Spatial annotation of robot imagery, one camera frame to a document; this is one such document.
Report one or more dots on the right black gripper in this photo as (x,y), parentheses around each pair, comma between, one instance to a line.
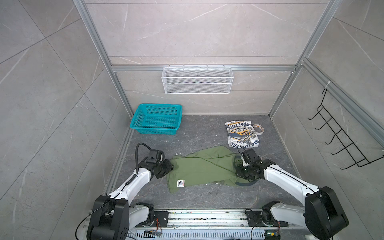
(238,173)

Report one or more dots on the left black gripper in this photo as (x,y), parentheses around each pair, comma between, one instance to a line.
(169,166)

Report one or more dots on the green tank top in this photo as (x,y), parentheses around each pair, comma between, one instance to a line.
(213,165)

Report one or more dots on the white tank top navy trim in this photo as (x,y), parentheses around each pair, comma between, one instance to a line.
(241,134)

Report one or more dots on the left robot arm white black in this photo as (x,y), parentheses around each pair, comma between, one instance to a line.
(120,201)

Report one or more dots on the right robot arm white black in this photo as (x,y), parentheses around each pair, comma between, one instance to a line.
(300,195)

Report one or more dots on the roll of masking tape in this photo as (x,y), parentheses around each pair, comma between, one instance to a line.
(259,129)

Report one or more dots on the teal plastic basket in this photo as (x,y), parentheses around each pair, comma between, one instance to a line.
(157,119)

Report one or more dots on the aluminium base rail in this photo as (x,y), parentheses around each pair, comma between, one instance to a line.
(204,219)

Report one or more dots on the white wire mesh shelf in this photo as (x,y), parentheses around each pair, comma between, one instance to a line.
(197,80)

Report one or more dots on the black wire hook rack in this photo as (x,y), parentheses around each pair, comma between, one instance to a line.
(338,132)

